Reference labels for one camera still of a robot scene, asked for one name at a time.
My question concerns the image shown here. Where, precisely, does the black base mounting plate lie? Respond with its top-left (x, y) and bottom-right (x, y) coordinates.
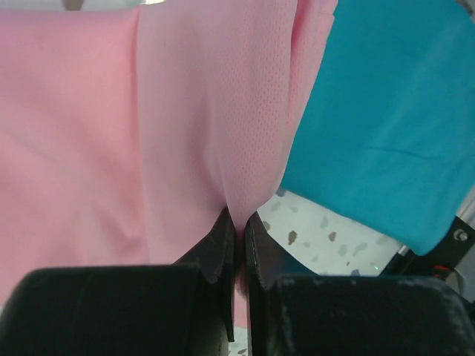
top-left (381, 217), bottom-right (474, 280)

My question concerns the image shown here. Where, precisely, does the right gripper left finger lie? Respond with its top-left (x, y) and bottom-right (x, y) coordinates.
top-left (1, 210), bottom-right (235, 355)

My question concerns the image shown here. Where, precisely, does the teal folded t shirt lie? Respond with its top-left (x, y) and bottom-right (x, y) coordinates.
top-left (281, 0), bottom-right (474, 255)

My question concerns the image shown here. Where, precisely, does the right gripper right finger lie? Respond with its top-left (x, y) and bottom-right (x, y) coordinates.
top-left (244, 214), bottom-right (474, 355)

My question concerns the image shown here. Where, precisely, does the pink t shirt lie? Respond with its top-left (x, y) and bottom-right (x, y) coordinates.
top-left (0, 0), bottom-right (338, 327)

